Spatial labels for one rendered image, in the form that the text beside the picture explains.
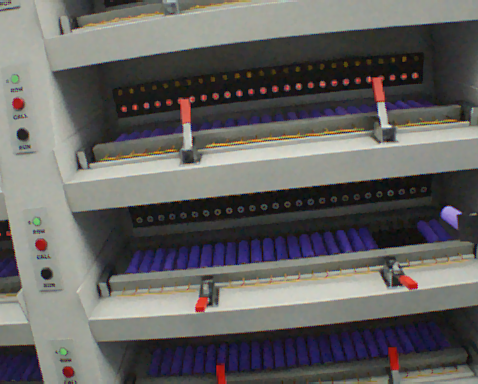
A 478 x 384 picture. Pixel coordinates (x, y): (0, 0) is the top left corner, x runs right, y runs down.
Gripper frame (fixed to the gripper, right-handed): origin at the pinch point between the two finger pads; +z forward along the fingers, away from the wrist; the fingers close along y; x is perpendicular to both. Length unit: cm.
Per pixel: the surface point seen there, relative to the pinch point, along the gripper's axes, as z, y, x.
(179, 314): 15.1, 36.1, 8.5
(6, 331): 15, 64, 10
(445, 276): 17.8, -2.2, 7.1
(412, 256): 20.0, 1.6, 3.9
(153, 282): 18.8, 40.7, 4.1
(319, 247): 23.5, 15.0, 1.2
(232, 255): 23.4, 28.9, 1.2
